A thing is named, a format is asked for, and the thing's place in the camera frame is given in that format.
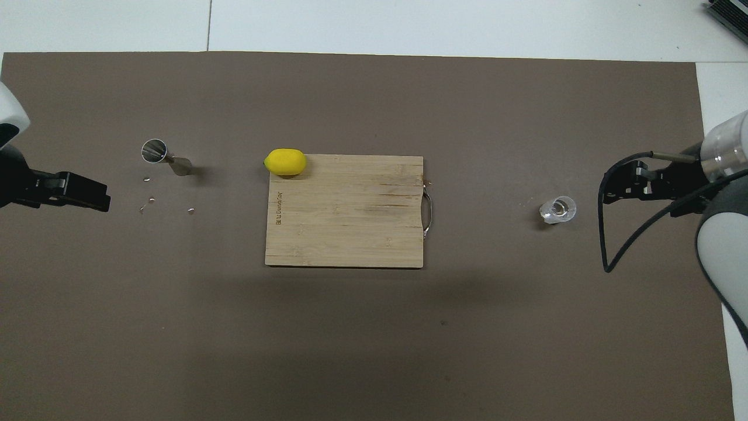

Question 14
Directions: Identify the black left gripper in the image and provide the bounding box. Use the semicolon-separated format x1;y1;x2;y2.
0;145;111;212

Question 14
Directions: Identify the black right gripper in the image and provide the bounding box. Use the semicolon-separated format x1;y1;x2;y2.
602;143;711;217

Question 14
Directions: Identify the small clear glass cup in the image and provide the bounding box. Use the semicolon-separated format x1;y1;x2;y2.
539;195;577;226

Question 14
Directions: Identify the steel double jigger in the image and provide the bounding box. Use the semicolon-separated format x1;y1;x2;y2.
141;139;194;178

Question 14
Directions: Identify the grey ribbed device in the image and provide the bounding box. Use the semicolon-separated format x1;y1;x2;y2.
703;0;748;36

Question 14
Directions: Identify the yellow lemon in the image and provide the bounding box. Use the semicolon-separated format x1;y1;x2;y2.
264;149;307;177

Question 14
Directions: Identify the brown table mat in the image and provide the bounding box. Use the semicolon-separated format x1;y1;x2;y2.
0;51;736;421

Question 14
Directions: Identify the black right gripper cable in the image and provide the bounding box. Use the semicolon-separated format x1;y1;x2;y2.
598;151;748;274

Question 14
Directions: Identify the bamboo cutting board with handle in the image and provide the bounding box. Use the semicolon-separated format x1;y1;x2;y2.
265;154;434;270

